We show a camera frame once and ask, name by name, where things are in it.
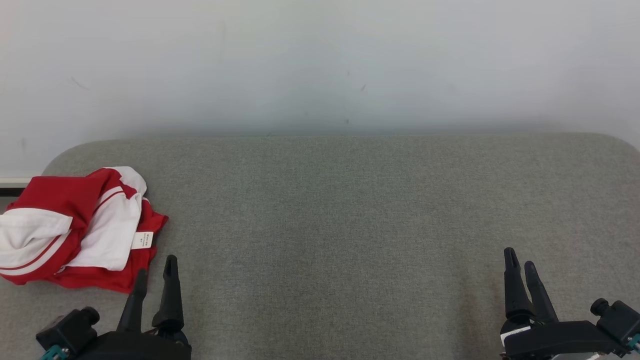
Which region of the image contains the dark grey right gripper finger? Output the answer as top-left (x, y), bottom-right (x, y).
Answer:
top-left (524, 261), bottom-right (559, 325)
top-left (503, 247), bottom-right (536, 321)

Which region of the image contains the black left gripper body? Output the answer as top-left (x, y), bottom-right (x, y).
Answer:
top-left (75, 328), bottom-right (192, 360)

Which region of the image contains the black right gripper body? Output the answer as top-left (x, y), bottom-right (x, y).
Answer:
top-left (500, 317), bottom-right (626, 360)

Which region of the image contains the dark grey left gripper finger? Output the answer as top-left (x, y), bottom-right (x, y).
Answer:
top-left (117, 269), bottom-right (148, 334)
top-left (152, 255), bottom-right (185, 332)

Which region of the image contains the red basketball jersey with number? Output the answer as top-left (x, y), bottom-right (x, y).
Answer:
top-left (50, 166), bottom-right (169, 294)

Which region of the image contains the white and black baseboard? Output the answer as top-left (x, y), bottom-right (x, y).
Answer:
top-left (0, 177), bottom-right (32, 197)

